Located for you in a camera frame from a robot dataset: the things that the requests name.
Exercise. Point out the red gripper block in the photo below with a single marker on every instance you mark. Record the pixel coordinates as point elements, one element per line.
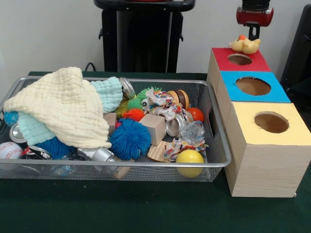
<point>255,18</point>

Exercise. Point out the yellow duck plush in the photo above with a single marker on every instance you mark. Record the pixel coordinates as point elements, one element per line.
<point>245,45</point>

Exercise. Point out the cream muslin cloth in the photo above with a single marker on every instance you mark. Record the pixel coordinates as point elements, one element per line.
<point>63,106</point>

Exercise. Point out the mint green cloth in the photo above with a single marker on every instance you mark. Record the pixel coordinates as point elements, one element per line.
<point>34,131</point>

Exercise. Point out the wooden three-hole sorting box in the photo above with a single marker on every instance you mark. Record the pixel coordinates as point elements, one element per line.
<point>267,170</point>

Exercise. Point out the shallow clear mesh bin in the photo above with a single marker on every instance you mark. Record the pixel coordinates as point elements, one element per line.
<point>97,174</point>

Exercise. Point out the black stand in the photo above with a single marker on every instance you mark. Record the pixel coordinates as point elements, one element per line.
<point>298,48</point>

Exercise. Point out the dark green tablecloth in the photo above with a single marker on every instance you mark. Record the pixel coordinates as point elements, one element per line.
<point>145,208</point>
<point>305,87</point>

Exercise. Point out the brown striped burger toy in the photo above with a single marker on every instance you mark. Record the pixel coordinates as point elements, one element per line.
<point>181,97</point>

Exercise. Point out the red-orange ball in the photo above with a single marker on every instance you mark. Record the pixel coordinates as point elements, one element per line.
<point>196,114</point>

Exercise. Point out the yellow ball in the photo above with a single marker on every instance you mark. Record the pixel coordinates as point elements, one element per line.
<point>190,159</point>

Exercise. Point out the blue spiky ball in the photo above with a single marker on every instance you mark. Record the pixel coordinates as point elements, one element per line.
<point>57,148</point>
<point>130,139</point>

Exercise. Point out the silver plastic toy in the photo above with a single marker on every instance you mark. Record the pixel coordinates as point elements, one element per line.
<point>99,154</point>

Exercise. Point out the blue globe ball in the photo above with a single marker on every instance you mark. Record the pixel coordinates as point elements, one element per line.
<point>11,119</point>

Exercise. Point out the white baseball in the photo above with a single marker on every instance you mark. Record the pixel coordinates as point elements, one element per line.
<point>9,150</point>

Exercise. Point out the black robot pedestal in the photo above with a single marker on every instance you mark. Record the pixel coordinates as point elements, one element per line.
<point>145,36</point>

